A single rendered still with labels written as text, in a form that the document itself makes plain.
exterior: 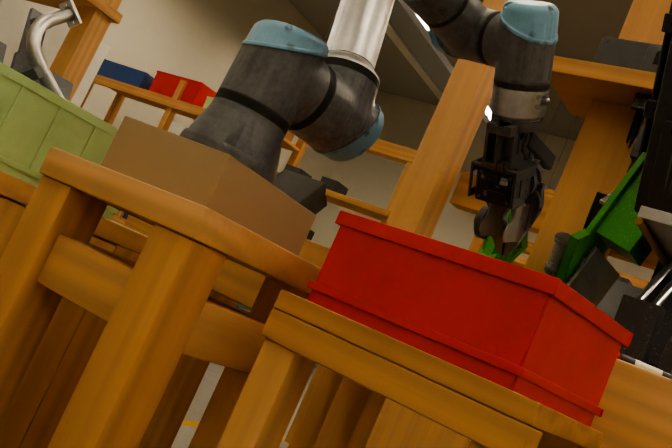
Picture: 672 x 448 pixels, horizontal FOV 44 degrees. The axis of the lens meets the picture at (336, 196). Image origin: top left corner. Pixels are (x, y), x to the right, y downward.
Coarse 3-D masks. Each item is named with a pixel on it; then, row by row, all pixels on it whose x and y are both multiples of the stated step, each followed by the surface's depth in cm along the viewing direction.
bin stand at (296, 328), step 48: (288, 336) 95; (336, 336) 92; (384, 336) 89; (288, 384) 95; (384, 384) 87; (432, 384) 84; (480, 384) 82; (240, 432) 94; (336, 432) 111; (480, 432) 80; (528, 432) 78; (576, 432) 90
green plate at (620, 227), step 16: (640, 160) 142; (640, 176) 143; (624, 192) 143; (608, 208) 142; (624, 208) 142; (592, 224) 143; (608, 224) 143; (624, 224) 141; (592, 240) 145; (608, 240) 143; (624, 240) 140; (640, 240) 140; (624, 256) 147; (640, 256) 144
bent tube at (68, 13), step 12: (72, 0) 184; (60, 12) 182; (72, 12) 184; (36, 24) 176; (48, 24) 179; (72, 24) 186; (36, 36) 175; (36, 48) 175; (36, 60) 175; (48, 72) 176; (48, 84) 177
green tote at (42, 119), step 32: (0, 64) 142; (0, 96) 144; (32, 96) 148; (0, 128) 145; (32, 128) 150; (64, 128) 155; (96, 128) 160; (0, 160) 146; (32, 160) 151; (96, 160) 162
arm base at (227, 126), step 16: (224, 96) 115; (240, 96) 114; (208, 112) 115; (224, 112) 114; (240, 112) 113; (256, 112) 114; (272, 112) 115; (192, 128) 114; (208, 128) 112; (224, 128) 112; (240, 128) 113; (256, 128) 113; (272, 128) 115; (288, 128) 119; (208, 144) 111; (224, 144) 111; (240, 144) 113; (256, 144) 113; (272, 144) 115; (240, 160) 111; (256, 160) 113; (272, 160) 115; (272, 176) 116
